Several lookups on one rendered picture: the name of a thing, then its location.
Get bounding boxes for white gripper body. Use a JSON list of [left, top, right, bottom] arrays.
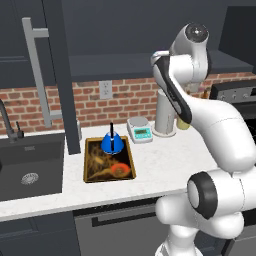
[[172, 59, 211, 88]]

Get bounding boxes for dark cabinet door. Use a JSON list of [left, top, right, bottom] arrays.
[[217, 5, 256, 64], [41, 0, 82, 156]]

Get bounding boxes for brown patterned tray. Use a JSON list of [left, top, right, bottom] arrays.
[[82, 135, 137, 184]]

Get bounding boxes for dark base cabinet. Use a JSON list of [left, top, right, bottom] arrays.
[[0, 210, 82, 256]]

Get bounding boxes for black stove with knobs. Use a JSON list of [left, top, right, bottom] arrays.
[[208, 79, 256, 148]]

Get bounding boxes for white kitchen scale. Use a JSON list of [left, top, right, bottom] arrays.
[[126, 116, 154, 145]]

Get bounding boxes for grey dishwasher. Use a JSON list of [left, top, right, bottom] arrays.
[[73, 199, 172, 256]]

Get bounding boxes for black sink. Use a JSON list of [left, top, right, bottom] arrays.
[[0, 132, 66, 203]]

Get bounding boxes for black tap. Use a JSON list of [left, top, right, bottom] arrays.
[[0, 99, 25, 144]]

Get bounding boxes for dark open wall cabinet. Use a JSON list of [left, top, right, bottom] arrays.
[[61, 0, 256, 83]]

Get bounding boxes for white wall socket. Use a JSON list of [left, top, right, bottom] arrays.
[[98, 80, 114, 101]]

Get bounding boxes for blue kettle with black handle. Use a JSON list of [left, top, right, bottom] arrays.
[[100, 122, 125, 156]]

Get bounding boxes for grey bar door handle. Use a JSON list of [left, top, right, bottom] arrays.
[[21, 16, 64, 130]]

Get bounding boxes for black dishwasher handle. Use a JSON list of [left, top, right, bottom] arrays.
[[91, 205, 158, 228]]

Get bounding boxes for dark closed wall cabinet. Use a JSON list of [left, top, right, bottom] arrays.
[[0, 0, 57, 90]]

